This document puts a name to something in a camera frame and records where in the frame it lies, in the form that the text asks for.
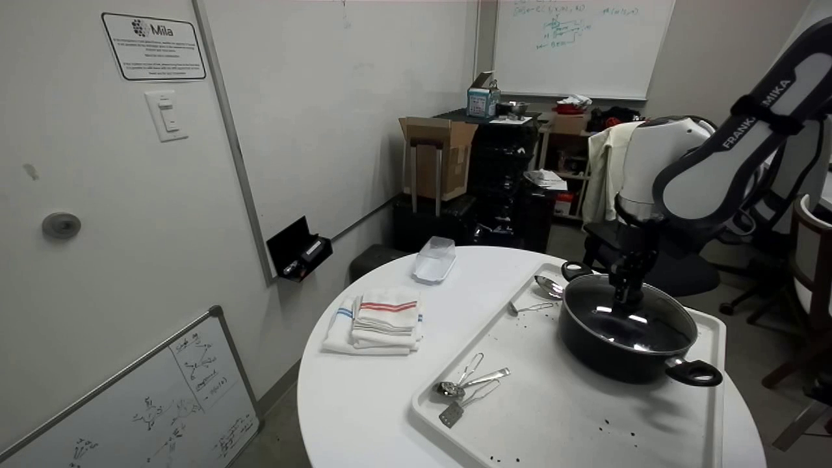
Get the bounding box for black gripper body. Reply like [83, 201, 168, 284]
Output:
[605, 244, 653, 294]

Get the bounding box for glass lid with black knob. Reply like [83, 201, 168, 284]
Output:
[561, 270, 699, 360]

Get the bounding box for small metal spoon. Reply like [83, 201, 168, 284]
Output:
[506, 274, 567, 318]

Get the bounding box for cream hanging cloth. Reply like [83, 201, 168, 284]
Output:
[580, 119, 645, 229]

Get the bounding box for white plastic tray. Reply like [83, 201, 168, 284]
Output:
[409, 257, 727, 468]

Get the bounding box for wooden shelf unit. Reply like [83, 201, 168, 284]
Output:
[535, 106, 609, 225]

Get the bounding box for black drawer cabinet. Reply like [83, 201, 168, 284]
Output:
[466, 114, 545, 252]

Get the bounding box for clear plastic container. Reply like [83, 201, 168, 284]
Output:
[410, 234, 460, 287]

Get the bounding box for brown cardboard box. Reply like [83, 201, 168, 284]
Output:
[395, 114, 480, 206]

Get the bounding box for blue tissue box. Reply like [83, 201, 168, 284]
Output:
[463, 83, 499, 123]

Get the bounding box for whiteboard with green writing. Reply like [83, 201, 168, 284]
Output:
[492, 0, 679, 104]

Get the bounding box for white cloth with red stripes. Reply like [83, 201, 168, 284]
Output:
[349, 294, 426, 339]

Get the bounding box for folded white and red cloth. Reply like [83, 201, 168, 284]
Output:
[319, 305, 423, 360]

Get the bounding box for black whiteboard eraser tray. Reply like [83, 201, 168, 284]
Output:
[266, 217, 336, 284]

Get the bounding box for small leaning whiteboard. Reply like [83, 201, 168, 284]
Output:
[0, 301, 263, 468]

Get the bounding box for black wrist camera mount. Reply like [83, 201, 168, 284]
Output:
[580, 218, 657, 262]

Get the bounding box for black pot with two handles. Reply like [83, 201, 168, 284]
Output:
[556, 257, 726, 391]

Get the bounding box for large wall whiteboard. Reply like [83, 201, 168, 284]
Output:
[189, 0, 483, 287]

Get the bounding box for white light switch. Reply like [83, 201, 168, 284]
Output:
[144, 89, 189, 147]

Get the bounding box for white framed wall sign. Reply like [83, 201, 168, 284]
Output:
[99, 11, 211, 83]

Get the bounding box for round grey wall fitting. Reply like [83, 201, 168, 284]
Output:
[38, 209, 86, 244]

